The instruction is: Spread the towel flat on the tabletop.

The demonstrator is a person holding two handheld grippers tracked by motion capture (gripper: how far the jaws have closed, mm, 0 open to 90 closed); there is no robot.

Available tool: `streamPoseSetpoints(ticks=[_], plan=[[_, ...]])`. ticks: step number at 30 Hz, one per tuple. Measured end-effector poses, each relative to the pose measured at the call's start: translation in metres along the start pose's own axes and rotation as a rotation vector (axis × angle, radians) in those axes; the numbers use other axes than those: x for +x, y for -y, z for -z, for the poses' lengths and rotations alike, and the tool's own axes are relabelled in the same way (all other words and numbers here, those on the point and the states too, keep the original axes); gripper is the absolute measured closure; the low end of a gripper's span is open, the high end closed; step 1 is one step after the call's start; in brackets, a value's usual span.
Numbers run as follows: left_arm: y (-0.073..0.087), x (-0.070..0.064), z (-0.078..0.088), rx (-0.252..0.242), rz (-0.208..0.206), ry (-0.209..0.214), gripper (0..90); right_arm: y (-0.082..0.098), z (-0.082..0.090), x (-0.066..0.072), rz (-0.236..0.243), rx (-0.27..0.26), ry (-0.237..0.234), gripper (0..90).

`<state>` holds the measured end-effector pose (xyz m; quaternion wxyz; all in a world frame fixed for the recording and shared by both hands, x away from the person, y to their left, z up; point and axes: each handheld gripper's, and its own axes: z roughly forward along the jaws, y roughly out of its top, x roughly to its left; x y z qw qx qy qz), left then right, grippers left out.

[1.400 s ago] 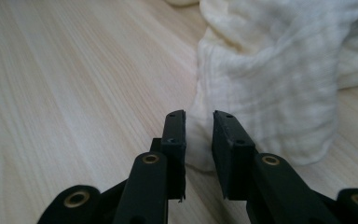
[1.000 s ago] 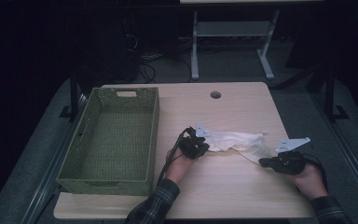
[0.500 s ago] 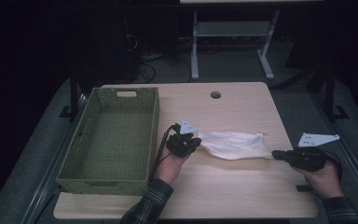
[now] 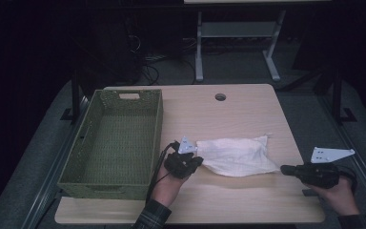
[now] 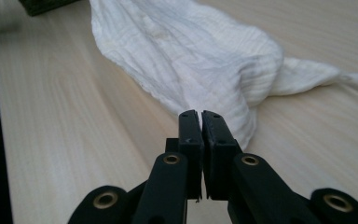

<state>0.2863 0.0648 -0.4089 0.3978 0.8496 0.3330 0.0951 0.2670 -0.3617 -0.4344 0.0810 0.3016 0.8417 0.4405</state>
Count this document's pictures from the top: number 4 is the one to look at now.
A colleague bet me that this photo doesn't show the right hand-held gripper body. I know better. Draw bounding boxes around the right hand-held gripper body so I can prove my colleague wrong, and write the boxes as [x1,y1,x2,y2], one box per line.
[296,146,356,189]

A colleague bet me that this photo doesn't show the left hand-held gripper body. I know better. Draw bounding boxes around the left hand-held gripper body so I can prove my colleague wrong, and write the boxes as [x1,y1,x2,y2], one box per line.
[164,135,198,179]

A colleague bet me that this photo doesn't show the white cloth with bear print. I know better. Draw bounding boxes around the white cloth with bear print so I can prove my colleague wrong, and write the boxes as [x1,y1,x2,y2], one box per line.
[195,133,282,177]

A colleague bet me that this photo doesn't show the person's left hand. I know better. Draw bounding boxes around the person's left hand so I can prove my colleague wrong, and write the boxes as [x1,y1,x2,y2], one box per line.
[152,161,190,207]

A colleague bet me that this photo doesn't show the person's right hand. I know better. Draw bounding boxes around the person's right hand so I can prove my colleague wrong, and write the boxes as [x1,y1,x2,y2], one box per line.
[306,176,361,217]

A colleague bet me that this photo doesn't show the green woven basket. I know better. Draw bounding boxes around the green woven basket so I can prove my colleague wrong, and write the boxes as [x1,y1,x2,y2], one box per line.
[56,89,164,200]

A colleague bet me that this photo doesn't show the metal frame rail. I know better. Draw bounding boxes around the metal frame rail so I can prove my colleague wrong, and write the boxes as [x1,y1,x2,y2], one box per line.
[21,94,92,229]
[317,94,366,220]

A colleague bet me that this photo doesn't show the black metal post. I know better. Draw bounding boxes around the black metal post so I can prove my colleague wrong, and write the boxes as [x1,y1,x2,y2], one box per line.
[60,68,81,122]
[332,68,357,126]

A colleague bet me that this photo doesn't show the black floor cables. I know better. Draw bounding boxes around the black floor cables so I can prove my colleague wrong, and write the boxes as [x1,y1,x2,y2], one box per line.
[127,34,198,86]

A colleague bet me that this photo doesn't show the white metal desk frame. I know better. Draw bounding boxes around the white metal desk frame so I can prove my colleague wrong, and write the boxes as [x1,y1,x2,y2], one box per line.
[184,0,332,83]

